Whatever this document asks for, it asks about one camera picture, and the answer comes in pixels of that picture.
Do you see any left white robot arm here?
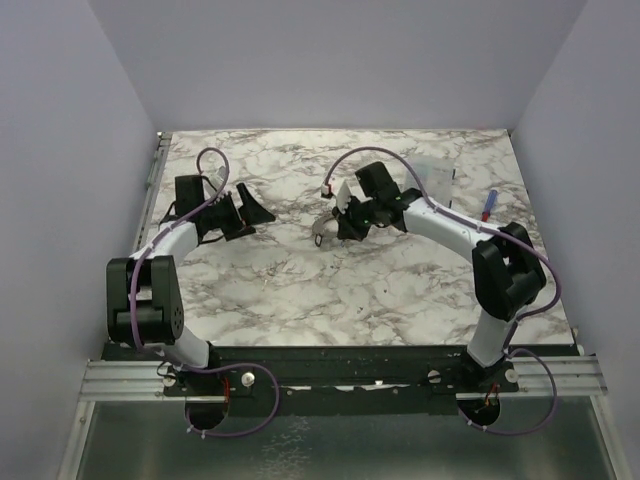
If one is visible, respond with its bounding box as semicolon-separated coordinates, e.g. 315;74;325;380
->
106;175;275;395

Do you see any clear plastic organizer box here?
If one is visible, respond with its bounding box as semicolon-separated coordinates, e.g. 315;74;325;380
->
408;155;456;208

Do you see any perforated metal ring disc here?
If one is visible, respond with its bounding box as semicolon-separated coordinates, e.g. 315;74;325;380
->
311;212;338;248

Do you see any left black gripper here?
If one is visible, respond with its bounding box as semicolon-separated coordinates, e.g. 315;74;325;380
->
199;182;274;240

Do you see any aluminium frame rail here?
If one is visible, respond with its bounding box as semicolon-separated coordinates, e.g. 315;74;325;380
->
56;132;172;479

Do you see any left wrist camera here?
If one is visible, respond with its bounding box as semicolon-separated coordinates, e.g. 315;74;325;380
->
209;165;229;190

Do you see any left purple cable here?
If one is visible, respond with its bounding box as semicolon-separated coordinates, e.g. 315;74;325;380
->
127;148;281;440

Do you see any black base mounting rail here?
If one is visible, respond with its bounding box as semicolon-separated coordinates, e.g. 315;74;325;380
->
99;343;521;417

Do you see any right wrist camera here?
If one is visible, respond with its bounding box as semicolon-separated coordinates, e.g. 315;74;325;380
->
320;181;353;214

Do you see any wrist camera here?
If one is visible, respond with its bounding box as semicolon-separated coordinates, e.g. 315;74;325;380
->
320;181;353;214
209;165;229;190

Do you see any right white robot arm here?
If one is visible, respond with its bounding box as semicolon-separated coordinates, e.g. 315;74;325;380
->
332;162;546;391

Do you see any blue red screwdriver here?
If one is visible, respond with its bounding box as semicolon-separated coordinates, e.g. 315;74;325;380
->
481;189;498;222

